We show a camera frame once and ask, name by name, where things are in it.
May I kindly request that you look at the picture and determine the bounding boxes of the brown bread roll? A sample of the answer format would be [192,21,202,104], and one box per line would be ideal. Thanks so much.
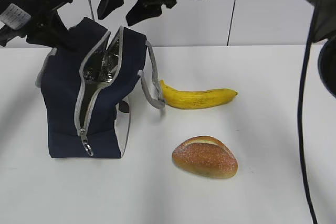
[172,136,238,179]

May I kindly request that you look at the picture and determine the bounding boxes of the navy blue lunch bag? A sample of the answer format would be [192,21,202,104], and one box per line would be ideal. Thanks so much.
[36,18,165,158]

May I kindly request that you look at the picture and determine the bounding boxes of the black cable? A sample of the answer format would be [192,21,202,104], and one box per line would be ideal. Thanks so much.
[178,0,326,224]

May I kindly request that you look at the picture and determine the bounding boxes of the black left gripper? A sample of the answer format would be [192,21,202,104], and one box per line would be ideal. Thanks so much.
[1,0,77,51]

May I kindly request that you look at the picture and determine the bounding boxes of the yellow banana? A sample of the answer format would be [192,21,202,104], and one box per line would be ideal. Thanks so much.
[160,80,238,110]

